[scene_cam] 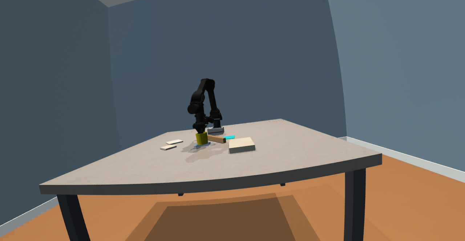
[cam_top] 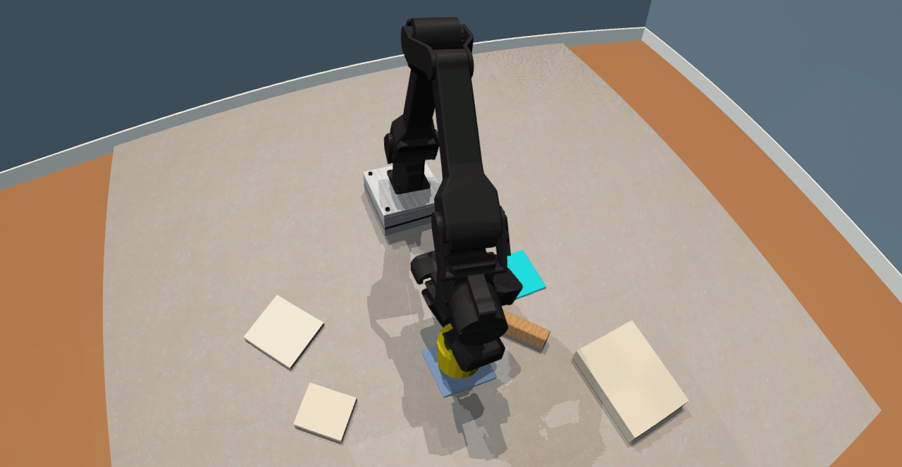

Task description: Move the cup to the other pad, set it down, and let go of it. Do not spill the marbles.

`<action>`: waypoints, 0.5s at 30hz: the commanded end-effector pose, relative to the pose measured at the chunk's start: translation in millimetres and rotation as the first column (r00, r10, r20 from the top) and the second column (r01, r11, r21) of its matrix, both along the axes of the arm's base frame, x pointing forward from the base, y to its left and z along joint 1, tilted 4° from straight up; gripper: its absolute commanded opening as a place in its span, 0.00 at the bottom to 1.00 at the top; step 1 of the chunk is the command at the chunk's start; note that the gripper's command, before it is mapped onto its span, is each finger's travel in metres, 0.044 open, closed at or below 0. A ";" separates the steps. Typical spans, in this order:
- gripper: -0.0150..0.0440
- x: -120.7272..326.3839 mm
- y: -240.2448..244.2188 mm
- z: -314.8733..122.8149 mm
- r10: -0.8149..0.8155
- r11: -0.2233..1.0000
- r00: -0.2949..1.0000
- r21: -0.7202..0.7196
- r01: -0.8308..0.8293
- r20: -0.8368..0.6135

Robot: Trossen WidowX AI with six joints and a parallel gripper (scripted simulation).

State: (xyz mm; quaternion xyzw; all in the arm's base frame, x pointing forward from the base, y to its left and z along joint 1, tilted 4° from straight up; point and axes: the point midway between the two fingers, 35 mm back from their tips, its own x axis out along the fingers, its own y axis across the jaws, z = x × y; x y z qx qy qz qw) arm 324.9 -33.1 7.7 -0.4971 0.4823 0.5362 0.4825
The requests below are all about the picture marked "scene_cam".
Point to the long wooden beam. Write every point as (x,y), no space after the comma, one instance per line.
(217,139)

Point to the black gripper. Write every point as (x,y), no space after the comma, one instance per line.
(199,125)

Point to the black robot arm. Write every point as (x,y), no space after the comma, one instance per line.
(197,99)

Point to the cream rectangular block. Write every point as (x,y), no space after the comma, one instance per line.
(241,145)

